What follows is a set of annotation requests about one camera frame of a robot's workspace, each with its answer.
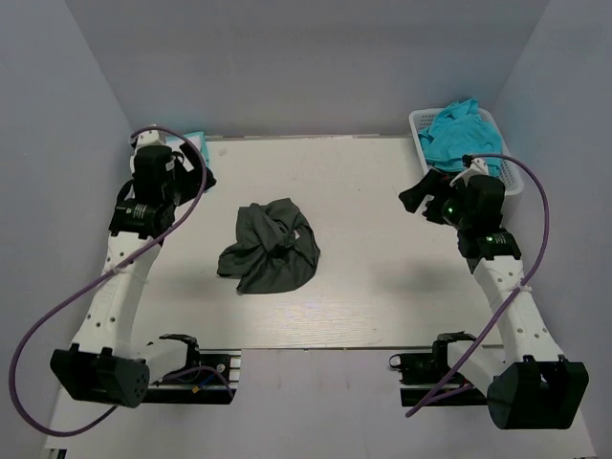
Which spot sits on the dark grey t shirt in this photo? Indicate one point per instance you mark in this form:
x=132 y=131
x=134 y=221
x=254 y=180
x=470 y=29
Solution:
x=275 y=249

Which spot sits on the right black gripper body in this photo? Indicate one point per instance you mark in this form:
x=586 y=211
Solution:
x=447 y=207

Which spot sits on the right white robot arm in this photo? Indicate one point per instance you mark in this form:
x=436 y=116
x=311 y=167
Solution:
x=526 y=380

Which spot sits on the turquoise t shirt in basket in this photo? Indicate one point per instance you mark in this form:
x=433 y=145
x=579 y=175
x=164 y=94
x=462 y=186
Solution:
x=458 y=130

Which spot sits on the folded turquoise t shirt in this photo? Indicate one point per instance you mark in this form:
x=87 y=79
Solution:
x=198 y=140

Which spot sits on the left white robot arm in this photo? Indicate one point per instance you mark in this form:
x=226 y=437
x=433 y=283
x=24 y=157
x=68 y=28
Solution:
x=101 y=365

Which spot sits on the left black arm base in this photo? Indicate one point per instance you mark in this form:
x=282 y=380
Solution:
x=180 y=372

